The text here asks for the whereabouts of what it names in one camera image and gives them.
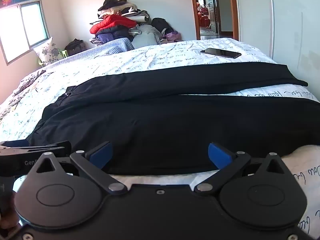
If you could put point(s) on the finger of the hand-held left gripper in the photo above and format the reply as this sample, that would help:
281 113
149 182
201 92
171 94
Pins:
15 143
50 147

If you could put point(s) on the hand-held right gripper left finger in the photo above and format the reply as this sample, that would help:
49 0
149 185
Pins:
101 155

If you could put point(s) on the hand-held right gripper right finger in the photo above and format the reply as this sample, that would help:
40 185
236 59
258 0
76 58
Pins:
220 155

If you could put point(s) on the black pants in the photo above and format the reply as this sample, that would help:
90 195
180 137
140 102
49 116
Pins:
162 120

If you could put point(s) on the black and white patterned blanket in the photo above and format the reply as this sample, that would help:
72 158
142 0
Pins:
25 82

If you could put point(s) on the green plastic stool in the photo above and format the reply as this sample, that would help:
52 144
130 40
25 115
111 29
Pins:
64 53

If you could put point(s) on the floral pillow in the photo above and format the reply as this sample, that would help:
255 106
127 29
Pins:
47 51

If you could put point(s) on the black smartphone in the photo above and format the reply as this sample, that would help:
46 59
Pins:
220 52

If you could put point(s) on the dark brown bag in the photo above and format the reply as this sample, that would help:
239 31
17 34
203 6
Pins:
75 46

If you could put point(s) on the white script-printed quilt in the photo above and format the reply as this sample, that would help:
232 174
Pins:
150 60

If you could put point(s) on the light blue ribbed blanket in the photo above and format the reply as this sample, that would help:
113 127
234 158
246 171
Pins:
110 46

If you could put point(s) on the window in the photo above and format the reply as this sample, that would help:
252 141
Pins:
15 30

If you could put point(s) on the navy puffer jacket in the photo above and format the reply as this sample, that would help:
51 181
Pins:
112 33

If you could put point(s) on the grey bag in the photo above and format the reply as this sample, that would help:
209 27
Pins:
145 38

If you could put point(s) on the purple bag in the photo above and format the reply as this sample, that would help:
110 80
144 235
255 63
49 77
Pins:
172 36

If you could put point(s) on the red puffer jacket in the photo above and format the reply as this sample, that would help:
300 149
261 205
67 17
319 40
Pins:
112 22

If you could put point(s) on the black backpack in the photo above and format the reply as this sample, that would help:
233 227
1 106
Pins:
161 25

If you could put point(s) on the white folded clothes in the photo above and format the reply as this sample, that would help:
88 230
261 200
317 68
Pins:
135 15

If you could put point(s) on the white wardrobe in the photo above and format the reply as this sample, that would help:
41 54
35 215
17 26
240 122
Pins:
287 17

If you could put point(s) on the black garment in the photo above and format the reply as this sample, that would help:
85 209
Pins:
112 2

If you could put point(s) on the wooden door frame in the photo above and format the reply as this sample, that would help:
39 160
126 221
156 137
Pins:
193 10

